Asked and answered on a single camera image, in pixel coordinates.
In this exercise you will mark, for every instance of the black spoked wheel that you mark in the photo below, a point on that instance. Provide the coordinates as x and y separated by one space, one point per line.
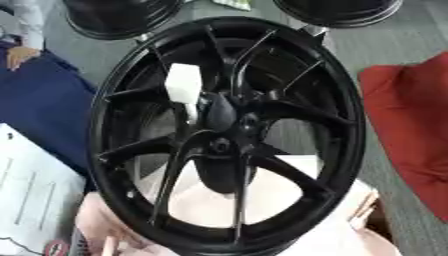
326 110

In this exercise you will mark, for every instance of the black round wheel rim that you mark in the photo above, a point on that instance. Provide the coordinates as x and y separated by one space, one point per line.
116 16
338 11

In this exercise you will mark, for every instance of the pale pink stand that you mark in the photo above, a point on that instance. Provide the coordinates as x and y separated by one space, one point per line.
204 203

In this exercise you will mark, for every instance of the red cloth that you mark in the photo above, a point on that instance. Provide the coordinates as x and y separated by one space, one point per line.
408 126

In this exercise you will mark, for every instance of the dark blue cloth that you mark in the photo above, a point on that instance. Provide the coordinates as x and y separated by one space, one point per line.
41 110

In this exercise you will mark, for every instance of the white paper sheet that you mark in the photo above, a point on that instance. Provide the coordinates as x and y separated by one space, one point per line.
32 196

